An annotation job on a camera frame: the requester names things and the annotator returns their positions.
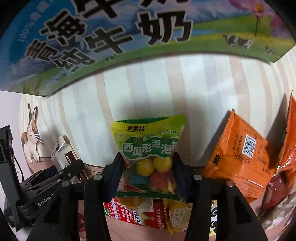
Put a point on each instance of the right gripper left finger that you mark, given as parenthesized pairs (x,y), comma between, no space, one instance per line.
(100,189)

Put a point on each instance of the red long snack packet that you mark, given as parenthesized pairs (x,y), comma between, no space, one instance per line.
(155,219)

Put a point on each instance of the yellow panda snack bag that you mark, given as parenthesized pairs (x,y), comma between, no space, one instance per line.
(177,215)

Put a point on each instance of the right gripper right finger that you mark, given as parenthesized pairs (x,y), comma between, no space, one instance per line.
(193,188)

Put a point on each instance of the white grey snack packet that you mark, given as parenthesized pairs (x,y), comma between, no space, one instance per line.
(281,211)

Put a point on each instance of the dark red brown packet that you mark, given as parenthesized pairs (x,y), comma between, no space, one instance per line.
(278,188)

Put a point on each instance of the milk carton cardboard box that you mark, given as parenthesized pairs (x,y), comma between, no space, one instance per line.
(46,45)

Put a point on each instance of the green bubble gum bag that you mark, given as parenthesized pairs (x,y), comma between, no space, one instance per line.
(147,146)

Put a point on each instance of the braised egg clear packet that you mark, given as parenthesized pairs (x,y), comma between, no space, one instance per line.
(138,204)

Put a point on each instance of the silver clear snack packet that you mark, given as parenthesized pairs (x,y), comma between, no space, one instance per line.
(64,158)

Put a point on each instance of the orange snack packet right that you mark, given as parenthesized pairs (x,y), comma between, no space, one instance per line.
(286,159)

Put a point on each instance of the cat print bed blanket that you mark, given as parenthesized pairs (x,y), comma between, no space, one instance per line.
(203,87)

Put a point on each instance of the orange snack packet left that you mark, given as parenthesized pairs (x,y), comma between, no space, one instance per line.
(243,156)

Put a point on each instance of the orange snack packet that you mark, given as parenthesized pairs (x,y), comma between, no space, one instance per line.
(286,159)
(243,156)

